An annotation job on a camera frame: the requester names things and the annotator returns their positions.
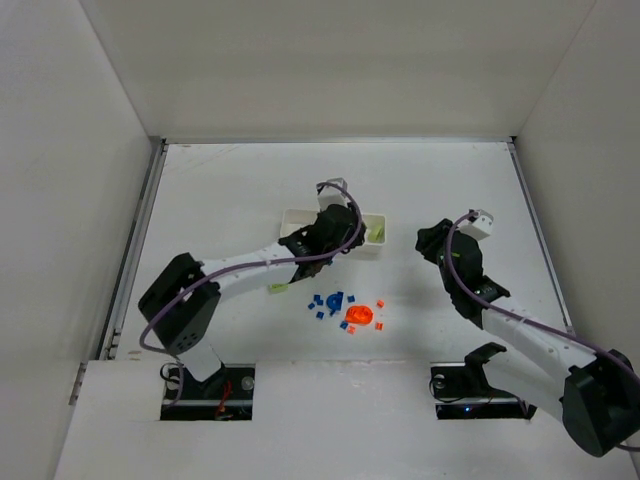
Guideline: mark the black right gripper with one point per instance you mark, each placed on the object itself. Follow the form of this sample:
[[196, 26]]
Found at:
[[432, 240]]

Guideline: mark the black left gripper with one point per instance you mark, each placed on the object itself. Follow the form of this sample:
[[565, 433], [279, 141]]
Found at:
[[347, 232]]

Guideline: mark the blue round lego piece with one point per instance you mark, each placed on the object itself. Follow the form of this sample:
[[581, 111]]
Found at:
[[334, 302]]

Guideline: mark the green 2x3 lego brick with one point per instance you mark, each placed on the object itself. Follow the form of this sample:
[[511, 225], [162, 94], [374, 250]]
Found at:
[[278, 288]]

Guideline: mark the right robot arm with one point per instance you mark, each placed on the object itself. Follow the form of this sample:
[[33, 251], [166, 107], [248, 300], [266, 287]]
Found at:
[[592, 393]]

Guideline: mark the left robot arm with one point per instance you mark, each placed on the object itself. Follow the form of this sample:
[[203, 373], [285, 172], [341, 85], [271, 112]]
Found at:
[[180, 304]]

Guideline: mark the white three-compartment tray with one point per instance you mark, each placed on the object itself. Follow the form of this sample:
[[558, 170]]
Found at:
[[375, 230]]

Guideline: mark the orange round lego piece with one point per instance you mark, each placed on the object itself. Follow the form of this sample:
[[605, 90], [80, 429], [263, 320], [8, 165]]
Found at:
[[359, 315]]

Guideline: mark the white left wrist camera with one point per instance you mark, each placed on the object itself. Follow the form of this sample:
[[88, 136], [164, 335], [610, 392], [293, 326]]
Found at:
[[332, 192]]

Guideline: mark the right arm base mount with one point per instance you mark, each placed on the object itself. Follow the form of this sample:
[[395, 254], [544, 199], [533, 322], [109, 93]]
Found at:
[[461, 390]]

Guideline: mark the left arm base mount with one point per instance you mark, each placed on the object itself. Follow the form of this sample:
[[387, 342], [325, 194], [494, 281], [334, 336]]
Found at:
[[227, 397]]

